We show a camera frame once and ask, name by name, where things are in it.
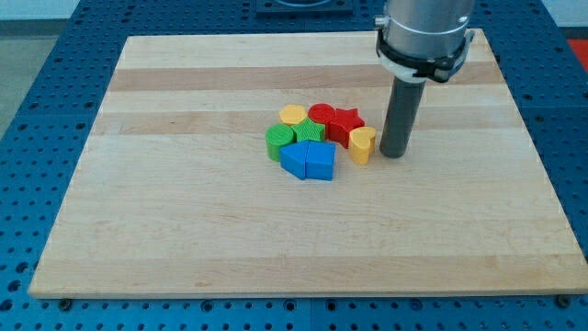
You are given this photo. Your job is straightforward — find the red star block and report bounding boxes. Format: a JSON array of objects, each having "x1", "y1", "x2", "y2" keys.
[{"x1": 328, "y1": 108, "x2": 365, "y2": 149}]

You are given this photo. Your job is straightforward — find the wooden board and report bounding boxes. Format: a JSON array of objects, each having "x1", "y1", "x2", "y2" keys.
[{"x1": 28, "y1": 30, "x2": 587, "y2": 299}]

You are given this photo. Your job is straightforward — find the red cylinder block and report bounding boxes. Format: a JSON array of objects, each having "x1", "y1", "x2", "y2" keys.
[{"x1": 308, "y1": 103, "x2": 335, "y2": 126}]

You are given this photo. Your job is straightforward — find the yellow hexagon block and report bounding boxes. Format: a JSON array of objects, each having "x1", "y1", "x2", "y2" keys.
[{"x1": 278, "y1": 104, "x2": 308, "y2": 126}]

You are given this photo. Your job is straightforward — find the green cylinder block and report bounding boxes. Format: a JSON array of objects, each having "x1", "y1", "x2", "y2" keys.
[{"x1": 266, "y1": 123, "x2": 295, "y2": 162}]

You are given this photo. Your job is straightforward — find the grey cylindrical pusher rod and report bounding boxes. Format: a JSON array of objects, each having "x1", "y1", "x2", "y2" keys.
[{"x1": 379, "y1": 78, "x2": 425, "y2": 158}]

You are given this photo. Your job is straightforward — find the green star block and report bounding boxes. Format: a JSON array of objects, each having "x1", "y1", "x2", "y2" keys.
[{"x1": 291, "y1": 118, "x2": 325, "y2": 142}]

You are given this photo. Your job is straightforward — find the blue triangle block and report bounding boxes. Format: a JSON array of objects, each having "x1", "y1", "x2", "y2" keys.
[{"x1": 279, "y1": 141, "x2": 309, "y2": 180}]

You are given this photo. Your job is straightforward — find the yellow heart block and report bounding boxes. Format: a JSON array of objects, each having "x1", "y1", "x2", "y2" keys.
[{"x1": 348, "y1": 126, "x2": 377, "y2": 166}]

